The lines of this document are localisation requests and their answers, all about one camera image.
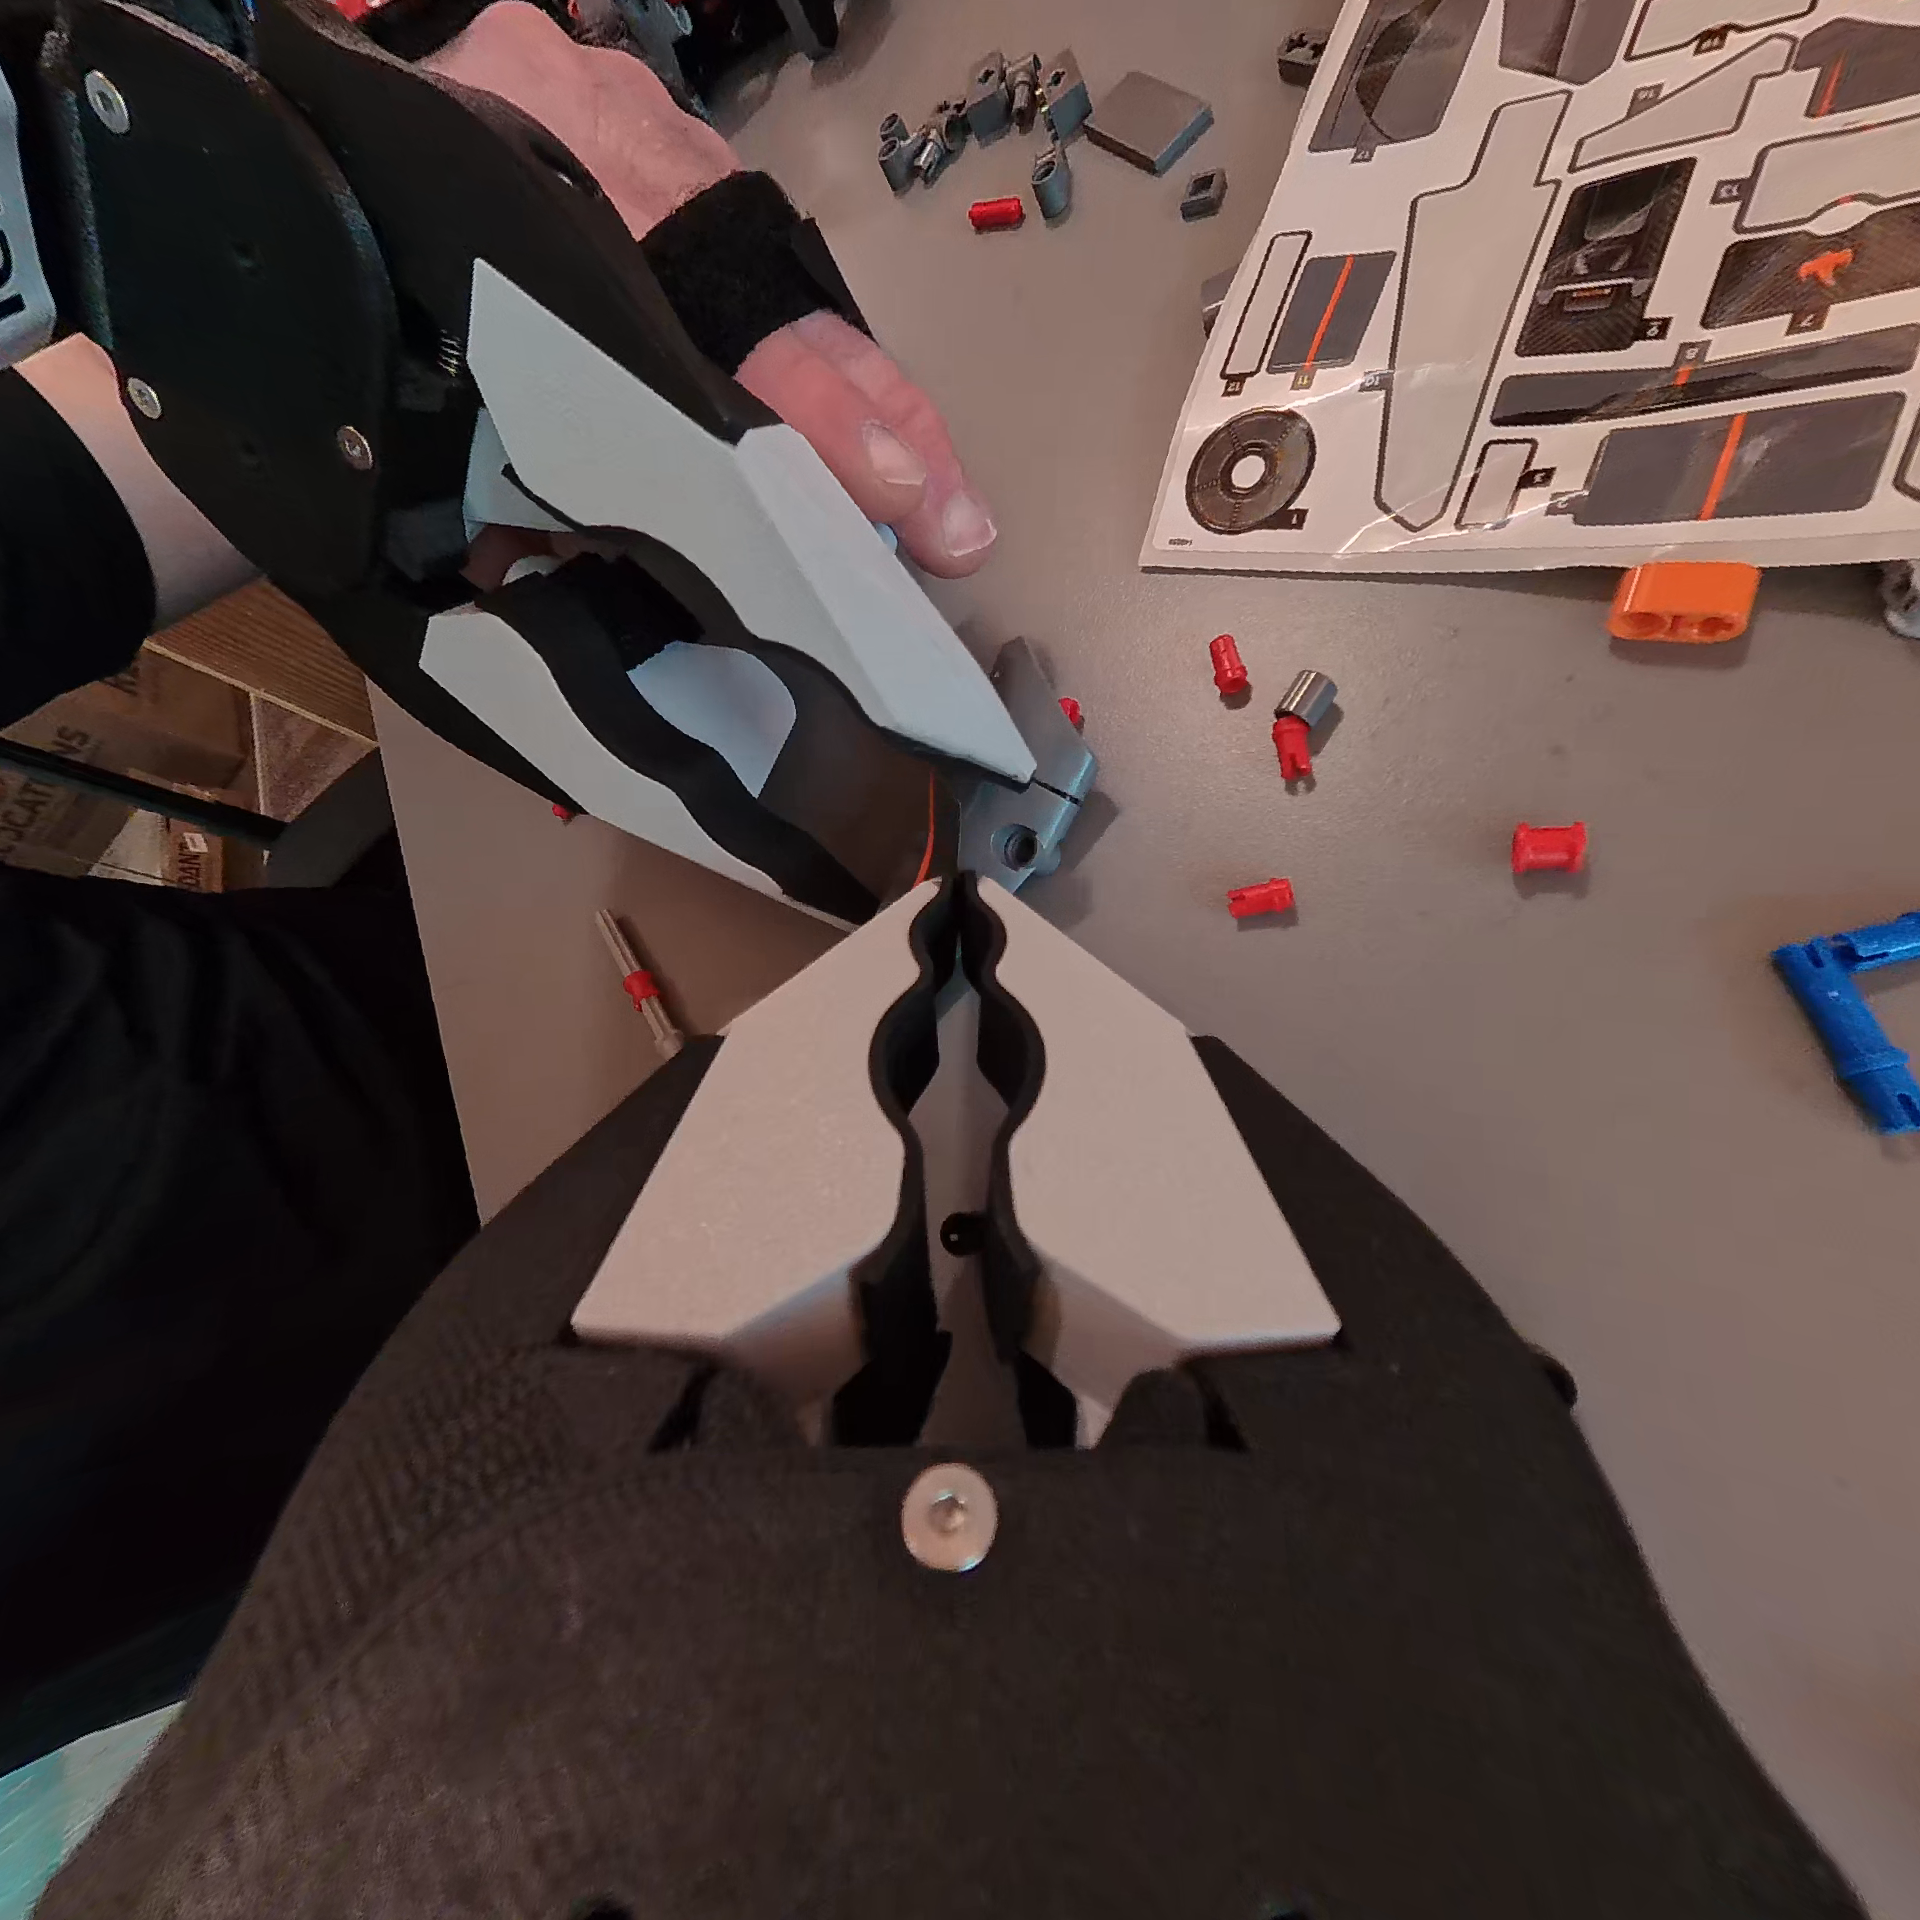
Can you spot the orange short toy beam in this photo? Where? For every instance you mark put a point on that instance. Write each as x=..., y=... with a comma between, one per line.
x=1680, y=599

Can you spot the light grey toy connector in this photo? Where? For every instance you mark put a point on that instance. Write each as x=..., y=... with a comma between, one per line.
x=1902, y=599

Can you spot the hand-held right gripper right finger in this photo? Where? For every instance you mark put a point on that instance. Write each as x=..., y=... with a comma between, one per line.
x=1171, y=1199

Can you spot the small dark toy piece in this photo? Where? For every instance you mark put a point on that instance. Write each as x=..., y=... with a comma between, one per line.
x=1211, y=309

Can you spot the dark grey flat tile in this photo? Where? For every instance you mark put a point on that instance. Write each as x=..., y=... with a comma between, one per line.
x=1148, y=118

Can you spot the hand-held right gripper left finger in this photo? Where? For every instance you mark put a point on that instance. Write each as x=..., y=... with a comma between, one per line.
x=719, y=1199

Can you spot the grey axle with red bush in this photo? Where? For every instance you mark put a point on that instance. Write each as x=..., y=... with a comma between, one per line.
x=636, y=983

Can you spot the small dark grey square piece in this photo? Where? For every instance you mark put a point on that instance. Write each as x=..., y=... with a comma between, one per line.
x=1188, y=202

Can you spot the blue angled toy connector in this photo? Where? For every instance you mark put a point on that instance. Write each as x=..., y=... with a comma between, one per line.
x=1835, y=1037

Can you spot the dark grey panel orange stripe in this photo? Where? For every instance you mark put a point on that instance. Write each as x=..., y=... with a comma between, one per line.
x=1048, y=809

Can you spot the red plastic bush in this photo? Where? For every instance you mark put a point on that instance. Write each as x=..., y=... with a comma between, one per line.
x=1550, y=850

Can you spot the person's left hand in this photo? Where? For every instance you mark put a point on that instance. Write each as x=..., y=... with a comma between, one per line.
x=599, y=89

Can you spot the small black toy connector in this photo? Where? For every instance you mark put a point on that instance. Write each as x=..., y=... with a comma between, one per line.
x=1296, y=58

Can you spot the printed sticker sheet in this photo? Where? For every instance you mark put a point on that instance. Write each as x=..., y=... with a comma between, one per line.
x=1440, y=301

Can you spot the dark grey toy connector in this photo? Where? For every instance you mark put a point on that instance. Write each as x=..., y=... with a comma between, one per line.
x=1069, y=89
x=1048, y=186
x=989, y=89
x=900, y=158

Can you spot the grey bush with red pin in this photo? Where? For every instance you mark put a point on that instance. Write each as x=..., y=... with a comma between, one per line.
x=1303, y=695

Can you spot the person's torso in black shirt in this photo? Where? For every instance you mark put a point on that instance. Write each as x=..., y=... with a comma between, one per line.
x=182, y=1199

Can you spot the brown cardboard box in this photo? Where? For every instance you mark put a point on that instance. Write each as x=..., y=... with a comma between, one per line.
x=226, y=674

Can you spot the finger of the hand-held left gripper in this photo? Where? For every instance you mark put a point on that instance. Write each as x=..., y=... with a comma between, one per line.
x=511, y=674
x=812, y=599

